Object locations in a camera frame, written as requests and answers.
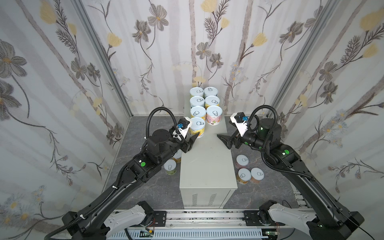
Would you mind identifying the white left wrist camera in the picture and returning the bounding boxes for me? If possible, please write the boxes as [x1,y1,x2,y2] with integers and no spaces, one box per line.
[171,117,192,143]

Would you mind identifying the pink label can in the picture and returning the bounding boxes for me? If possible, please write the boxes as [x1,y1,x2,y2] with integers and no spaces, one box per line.
[235,155,249,169]

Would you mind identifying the grey metal counter cabinet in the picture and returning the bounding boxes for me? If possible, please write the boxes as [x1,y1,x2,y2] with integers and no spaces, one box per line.
[180,118,238,209]

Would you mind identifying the yellow label can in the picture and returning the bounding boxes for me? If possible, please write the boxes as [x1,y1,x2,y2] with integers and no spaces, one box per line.
[189,117,206,138]
[205,96,220,109]

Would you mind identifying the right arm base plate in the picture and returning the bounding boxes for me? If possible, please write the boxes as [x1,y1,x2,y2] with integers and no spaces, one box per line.
[243,210,285,227]

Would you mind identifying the green label can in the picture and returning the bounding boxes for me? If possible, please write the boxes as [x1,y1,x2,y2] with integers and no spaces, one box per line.
[190,87,204,98]

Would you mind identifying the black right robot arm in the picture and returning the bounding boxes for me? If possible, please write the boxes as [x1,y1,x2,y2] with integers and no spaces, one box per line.
[218,105,365,240]

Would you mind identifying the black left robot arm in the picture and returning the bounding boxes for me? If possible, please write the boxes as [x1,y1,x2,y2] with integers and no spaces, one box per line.
[45,107,199,240]

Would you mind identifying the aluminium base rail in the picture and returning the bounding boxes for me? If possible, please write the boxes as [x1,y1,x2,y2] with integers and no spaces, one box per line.
[80,208,328,231]

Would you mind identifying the can beside cabinet left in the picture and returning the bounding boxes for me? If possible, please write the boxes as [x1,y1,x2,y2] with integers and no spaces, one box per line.
[172,150,182,164]

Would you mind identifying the red label can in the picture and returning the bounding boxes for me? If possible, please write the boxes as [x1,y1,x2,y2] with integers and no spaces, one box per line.
[250,168,265,184]

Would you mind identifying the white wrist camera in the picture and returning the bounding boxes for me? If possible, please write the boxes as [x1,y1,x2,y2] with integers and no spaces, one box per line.
[230,112,249,137]
[171,117,192,143]

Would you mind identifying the white slotted cable duct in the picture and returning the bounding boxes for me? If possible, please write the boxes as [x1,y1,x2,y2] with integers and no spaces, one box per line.
[104,229,268,240]

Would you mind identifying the green can on floor left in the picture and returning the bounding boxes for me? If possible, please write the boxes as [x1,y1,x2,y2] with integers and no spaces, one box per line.
[163,159,177,176]

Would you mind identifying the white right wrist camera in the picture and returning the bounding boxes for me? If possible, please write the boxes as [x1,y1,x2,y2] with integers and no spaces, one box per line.
[230,112,249,137]

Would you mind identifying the teal brown label can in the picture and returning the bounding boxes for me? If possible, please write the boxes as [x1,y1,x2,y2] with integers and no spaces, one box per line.
[204,87,219,98]

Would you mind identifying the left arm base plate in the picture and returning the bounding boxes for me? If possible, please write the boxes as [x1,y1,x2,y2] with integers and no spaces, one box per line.
[143,211,167,228]

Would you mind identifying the orange label can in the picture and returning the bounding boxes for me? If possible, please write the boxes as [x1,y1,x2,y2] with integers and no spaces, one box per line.
[236,168,252,185]

